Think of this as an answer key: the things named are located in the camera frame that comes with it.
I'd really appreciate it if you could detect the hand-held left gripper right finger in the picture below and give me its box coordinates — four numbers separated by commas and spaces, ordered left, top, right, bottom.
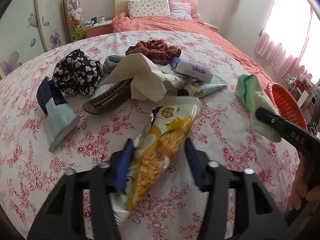
184, 139, 292, 240

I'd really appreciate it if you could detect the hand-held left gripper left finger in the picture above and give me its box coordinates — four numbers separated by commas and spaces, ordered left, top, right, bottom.
27, 139, 135, 240

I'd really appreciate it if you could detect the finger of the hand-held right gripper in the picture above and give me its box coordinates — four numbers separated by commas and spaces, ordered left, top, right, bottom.
255, 107, 320, 159

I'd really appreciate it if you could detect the orange plastic basket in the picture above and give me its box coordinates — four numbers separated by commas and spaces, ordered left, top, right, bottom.
265, 82, 308, 158

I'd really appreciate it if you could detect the yellow snack packet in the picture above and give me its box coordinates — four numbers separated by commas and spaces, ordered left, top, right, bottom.
111, 96, 202, 224

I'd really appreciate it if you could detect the light green sock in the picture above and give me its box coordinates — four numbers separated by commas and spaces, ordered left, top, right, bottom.
235, 74, 283, 143

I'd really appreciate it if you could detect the navy daisy-print cloth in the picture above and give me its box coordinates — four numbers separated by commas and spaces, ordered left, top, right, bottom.
52, 49, 103, 96

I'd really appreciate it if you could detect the person's right hand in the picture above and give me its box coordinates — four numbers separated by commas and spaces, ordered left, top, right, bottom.
287, 156, 320, 213

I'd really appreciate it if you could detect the brown striped slipper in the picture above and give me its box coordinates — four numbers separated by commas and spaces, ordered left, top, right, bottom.
82, 79, 133, 116

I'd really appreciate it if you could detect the pale blue floral packet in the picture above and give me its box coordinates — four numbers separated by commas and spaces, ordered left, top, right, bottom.
182, 76, 228, 98

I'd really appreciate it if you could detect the blue snack packet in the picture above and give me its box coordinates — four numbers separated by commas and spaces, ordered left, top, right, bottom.
36, 76, 81, 153

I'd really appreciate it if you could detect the pink floral tablecloth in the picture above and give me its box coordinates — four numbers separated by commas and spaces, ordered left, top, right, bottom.
0, 30, 300, 240

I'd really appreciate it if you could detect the pink curtain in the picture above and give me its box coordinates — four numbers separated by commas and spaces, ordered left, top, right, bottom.
254, 0, 320, 79

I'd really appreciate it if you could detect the crumpled white paper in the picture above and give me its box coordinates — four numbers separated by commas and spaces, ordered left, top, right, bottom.
101, 53, 187, 103

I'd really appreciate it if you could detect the blue white tissue pack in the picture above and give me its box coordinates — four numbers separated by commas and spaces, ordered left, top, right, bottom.
170, 56, 214, 83

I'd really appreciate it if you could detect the pink bed duvet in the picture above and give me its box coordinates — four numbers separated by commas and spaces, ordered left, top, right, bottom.
111, 12, 275, 98

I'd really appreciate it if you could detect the light blue sock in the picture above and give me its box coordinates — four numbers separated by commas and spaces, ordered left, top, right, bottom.
102, 54, 123, 73

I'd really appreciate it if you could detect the red plaid cloth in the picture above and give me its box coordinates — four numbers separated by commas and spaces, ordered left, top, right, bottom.
125, 40, 182, 65

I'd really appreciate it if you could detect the pink white nightstand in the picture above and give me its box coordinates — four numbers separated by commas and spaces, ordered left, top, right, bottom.
84, 20, 113, 40
203, 21, 220, 32

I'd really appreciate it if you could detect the yellow plush toy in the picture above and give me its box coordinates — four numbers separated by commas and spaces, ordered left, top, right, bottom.
72, 22, 85, 42

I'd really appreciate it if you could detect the pink striped pillow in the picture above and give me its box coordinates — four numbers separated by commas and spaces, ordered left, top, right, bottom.
169, 0, 195, 20

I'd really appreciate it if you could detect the white floral pillow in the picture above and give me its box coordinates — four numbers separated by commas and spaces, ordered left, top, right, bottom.
127, 0, 172, 19

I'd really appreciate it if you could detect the clear tube of plush toys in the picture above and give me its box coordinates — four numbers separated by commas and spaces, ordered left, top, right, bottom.
66, 0, 84, 29

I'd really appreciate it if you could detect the white wardrobe with purple flowers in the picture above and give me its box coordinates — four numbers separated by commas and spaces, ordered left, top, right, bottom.
0, 0, 73, 80

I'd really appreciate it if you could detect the white wire rack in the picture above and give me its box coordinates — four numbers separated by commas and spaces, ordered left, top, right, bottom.
280, 73, 320, 110

